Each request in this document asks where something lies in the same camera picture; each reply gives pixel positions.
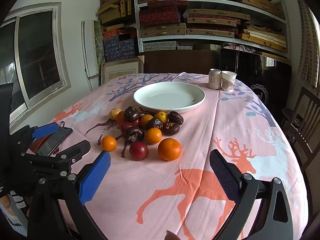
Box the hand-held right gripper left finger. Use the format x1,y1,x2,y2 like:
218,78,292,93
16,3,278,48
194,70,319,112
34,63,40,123
27,151,111,240

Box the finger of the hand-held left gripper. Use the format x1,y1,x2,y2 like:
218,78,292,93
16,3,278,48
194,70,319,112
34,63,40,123
22,140,91,178
15,122,60,153

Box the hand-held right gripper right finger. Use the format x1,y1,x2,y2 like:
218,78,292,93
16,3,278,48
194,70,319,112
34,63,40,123
209,149,293,240

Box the small orange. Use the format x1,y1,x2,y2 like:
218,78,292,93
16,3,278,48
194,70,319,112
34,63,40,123
101,135,117,152

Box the pale yellow round fruit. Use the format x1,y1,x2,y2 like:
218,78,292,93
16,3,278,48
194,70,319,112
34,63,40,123
109,108,122,120

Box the dark brown water chestnut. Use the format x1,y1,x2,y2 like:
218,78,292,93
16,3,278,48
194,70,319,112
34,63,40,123
124,106,140,120
124,126,145,143
167,111,184,125
146,118,164,131
162,122,180,136

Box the large orange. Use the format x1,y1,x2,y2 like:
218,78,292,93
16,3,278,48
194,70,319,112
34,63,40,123
157,138,182,161

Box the yellowish orange with dark spot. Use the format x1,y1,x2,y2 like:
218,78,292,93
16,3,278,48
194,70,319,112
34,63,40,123
154,111,168,123

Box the white round plate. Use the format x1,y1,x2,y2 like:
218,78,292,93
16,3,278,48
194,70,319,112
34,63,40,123
133,81,206,114

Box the person's left forearm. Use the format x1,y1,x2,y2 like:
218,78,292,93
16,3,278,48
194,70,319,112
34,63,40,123
0,195,28,238

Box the black smartphone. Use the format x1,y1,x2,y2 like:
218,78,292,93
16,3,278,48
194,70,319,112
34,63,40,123
36,127,73,157

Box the pink deer print tablecloth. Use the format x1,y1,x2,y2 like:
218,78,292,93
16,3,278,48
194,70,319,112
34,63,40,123
10,72,309,240

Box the sliding glass window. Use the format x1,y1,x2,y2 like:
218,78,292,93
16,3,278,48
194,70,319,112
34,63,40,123
0,2,72,128

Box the white leaning board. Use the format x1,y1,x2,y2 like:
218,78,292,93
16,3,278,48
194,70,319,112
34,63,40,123
81,20,100,79

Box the white paper cup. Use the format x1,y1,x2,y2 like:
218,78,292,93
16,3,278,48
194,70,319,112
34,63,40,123
221,71,237,92

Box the white yogurt cup left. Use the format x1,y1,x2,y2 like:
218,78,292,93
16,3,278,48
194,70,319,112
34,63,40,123
209,68,222,90

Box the dark wooden chair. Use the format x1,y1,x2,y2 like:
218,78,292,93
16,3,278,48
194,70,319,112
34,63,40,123
280,86,320,173

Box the grey marbled board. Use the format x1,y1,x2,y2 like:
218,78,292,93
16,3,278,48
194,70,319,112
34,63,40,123
94,20,107,65

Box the pile of assorted patterned boxes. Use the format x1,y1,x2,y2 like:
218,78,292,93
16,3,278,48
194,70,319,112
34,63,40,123
97,0,138,62

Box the black panel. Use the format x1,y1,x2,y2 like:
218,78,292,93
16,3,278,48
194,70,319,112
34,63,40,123
219,47,258,80

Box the white metal shelf rack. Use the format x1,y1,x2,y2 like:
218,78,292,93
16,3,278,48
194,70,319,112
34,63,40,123
132,0,292,60

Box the rows of woven gift boxes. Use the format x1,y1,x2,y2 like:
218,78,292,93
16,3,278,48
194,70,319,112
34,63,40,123
137,0,288,53

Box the beige woven blind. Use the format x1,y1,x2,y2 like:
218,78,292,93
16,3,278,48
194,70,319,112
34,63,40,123
296,0,320,88

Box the pale wooden picture frame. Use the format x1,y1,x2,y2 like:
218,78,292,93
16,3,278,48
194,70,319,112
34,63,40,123
101,59,143,85

